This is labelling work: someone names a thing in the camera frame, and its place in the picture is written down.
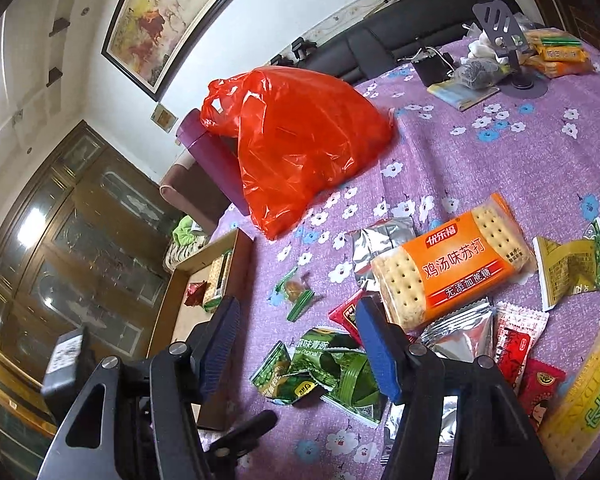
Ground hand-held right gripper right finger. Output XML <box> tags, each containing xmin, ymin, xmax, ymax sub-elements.
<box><xmin>355</xmin><ymin>297</ymin><xmax>563</xmax><ymax>480</ymax></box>

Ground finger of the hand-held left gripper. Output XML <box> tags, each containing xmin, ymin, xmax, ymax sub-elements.
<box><xmin>200</xmin><ymin>410</ymin><xmax>279</xmax><ymax>461</ymax></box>

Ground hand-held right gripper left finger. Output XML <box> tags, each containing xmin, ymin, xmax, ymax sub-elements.
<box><xmin>37</xmin><ymin>296</ymin><xmax>241</xmax><ymax>480</ymax></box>

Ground cardboard box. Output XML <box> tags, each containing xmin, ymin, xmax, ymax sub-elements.
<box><xmin>147</xmin><ymin>229</ymin><xmax>257</xmax><ymax>433</ymax></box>

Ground dark green pea packet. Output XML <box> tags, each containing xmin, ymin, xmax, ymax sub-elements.
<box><xmin>250</xmin><ymin>327</ymin><xmax>351</xmax><ymax>407</ymax></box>
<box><xmin>320</xmin><ymin>349</ymin><xmax>390</xmax><ymax>428</ymax></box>

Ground silver foil snack packet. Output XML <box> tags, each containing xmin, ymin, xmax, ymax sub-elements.
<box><xmin>419</xmin><ymin>297</ymin><xmax>496</xmax><ymax>367</ymax></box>
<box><xmin>382</xmin><ymin>394</ymin><xmax>462</xmax><ymax>462</ymax></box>
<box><xmin>350</xmin><ymin>217</ymin><xmax>417</xmax><ymax>287</ymax></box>

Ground orange label cracker packet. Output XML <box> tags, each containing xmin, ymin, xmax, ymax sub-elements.
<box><xmin>370</xmin><ymin>192</ymin><xmax>538</xmax><ymax>332</ymax></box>

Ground red white sachet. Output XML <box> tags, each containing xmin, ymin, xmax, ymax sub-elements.
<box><xmin>492</xmin><ymin>301</ymin><xmax>549</xmax><ymax>392</ymax></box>

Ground yellow green pea packet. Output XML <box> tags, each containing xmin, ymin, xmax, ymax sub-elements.
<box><xmin>532</xmin><ymin>219</ymin><xmax>600</xmax><ymax>312</ymax></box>

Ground yellow label cracker packet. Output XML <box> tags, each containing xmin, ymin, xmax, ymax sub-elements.
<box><xmin>537</xmin><ymin>297</ymin><xmax>600</xmax><ymax>480</ymax></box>

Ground red wrapped candy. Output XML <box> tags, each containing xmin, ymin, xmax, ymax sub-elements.
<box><xmin>184</xmin><ymin>282</ymin><xmax>209</xmax><ymax>307</ymax></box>

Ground green edged cracker packet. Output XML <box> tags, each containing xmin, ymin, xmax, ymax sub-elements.
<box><xmin>201</xmin><ymin>249</ymin><xmax>234</xmax><ymax>314</ymax></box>

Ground small green candy packet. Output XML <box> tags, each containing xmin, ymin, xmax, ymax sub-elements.
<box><xmin>267</xmin><ymin>266</ymin><xmax>314</xmax><ymax>322</ymax></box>

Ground striped patterned cloth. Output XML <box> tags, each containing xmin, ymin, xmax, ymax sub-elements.
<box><xmin>164</xmin><ymin>236</ymin><xmax>207</xmax><ymax>272</ymax></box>

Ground green cloth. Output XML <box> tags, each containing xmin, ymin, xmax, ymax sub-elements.
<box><xmin>172</xmin><ymin>215</ymin><xmax>202</xmax><ymax>247</ymax></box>

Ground wooden glass door cabinet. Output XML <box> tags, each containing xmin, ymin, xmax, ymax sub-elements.
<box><xmin>0</xmin><ymin>120</ymin><xmax>183</xmax><ymax>441</ymax></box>

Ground red cartoon snack packet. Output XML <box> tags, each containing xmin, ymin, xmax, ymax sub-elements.
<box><xmin>517</xmin><ymin>359</ymin><xmax>567</xmax><ymax>432</ymax></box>

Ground brown armchair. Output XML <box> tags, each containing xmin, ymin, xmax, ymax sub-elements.
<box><xmin>159</xmin><ymin>149</ymin><xmax>223</xmax><ymax>237</ymax></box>

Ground purple thermos bottle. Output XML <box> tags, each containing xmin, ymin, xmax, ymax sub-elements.
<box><xmin>175</xmin><ymin>108</ymin><xmax>252</xmax><ymax>217</ymax></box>

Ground purple floral tablecloth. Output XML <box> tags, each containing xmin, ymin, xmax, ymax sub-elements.
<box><xmin>200</xmin><ymin>25</ymin><xmax>600</xmax><ymax>480</ymax></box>

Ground red plastic bag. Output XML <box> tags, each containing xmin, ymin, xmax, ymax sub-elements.
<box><xmin>200</xmin><ymin>66</ymin><xmax>397</xmax><ymax>241</ymax></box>

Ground yellow blue booklet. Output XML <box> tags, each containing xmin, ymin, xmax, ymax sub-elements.
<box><xmin>426</xmin><ymin>80</ymin><xmax>502</xmax><ymax>112</ymax></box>

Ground black charger box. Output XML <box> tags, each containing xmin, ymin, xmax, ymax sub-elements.
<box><xmin>411</xmin><ymin>47</ymin><xmax>457</xmax><ymax>87</ymax></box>

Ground clear bag dark contents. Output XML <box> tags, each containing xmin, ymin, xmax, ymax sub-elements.
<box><xmin>454</xmin><ymin>57</ymin><xmax>502</xmax><ymax>89</ymax></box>

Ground black sofa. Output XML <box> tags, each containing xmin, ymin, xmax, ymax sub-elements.
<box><xmin>290</xmin><ymin>0</ymin><xmax>523</xmax><ymax>87</ymax></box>

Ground white gloves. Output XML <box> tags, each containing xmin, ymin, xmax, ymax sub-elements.
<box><xmin>466</xmin><ymin>24</ymin><xmax>512</xmax><ymax>62</ymax></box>

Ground framed painting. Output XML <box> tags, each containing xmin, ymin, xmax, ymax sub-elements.
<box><xmin>101</xmin><ymin>0</ymin><xmax>277</xmax><ymax>102</ymax></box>

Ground orange biscuit packet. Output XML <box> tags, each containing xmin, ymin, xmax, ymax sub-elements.
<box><xmin>522</xmin><ymin>57</ymin><xmax>595</xmax><ymax>80</ymax></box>
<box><xmin>534</xmin><ymin>46</ymin><xmax>589</xmax><ymax>64</ymax></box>

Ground black phone stand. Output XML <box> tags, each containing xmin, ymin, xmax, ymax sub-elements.
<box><xmin>472</xmin><ymin>1</ymin><xmax>549</xmax><ymax>99</ymax></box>

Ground green striped biscuit packet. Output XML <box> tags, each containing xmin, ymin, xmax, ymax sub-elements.
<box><xmin>524</xmin><ymin>27</ymin><xmax>582</xmax><ymax>49</ymax></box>

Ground small wall certificate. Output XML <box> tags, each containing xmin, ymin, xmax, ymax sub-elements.
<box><xmin>150</xmin><ymin>103</ymin><xmax>174</xmax><ymax>132</ymax></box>

